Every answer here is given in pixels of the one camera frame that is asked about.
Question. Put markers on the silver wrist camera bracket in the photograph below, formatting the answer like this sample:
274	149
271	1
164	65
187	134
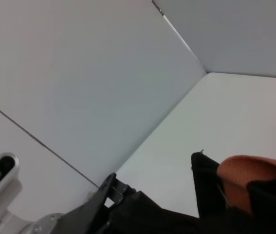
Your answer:
18	224

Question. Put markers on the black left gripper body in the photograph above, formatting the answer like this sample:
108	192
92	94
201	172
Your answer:
91	207

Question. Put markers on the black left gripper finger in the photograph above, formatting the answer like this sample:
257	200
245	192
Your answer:
122	191

